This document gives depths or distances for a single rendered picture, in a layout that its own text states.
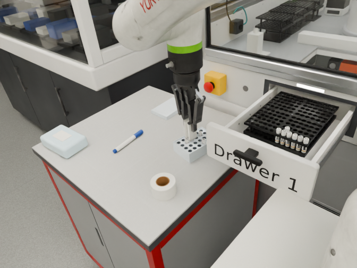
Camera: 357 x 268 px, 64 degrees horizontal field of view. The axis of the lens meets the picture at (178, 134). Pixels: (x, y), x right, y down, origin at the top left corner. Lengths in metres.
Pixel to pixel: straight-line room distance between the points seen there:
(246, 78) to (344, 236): 0.72
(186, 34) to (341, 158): 0.62
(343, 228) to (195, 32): 0.52
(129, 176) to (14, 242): 1.18
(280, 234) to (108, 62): 0.99
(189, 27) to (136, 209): 0.48
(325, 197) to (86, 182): 0.81
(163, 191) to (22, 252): 1.24
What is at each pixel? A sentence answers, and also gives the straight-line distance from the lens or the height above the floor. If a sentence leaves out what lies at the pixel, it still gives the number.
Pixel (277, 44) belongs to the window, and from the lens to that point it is 0.96.
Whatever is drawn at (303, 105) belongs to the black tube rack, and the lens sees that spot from 0.93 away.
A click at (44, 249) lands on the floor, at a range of 1.83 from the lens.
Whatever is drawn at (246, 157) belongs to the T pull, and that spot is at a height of 0.91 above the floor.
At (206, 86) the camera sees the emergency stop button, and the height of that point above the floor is 0.88.
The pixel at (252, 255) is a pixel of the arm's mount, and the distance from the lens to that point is 0.61.
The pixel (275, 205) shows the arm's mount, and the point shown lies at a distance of 0.70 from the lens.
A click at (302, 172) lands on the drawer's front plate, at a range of 0.68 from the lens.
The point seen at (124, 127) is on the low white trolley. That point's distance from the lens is 1.10.
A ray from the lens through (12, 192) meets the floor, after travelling 2.27.
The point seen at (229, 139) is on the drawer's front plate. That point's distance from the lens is 0.74.
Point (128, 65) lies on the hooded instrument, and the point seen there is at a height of 0.85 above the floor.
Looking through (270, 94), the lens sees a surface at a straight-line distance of 0.99.
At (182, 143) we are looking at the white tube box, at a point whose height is 0.80.
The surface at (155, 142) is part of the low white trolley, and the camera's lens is 0.99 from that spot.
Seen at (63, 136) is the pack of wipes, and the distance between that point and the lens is 1.06.
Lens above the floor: 1.36
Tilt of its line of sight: 36 degrees down
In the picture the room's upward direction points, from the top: 6 degrees counter-clockwise
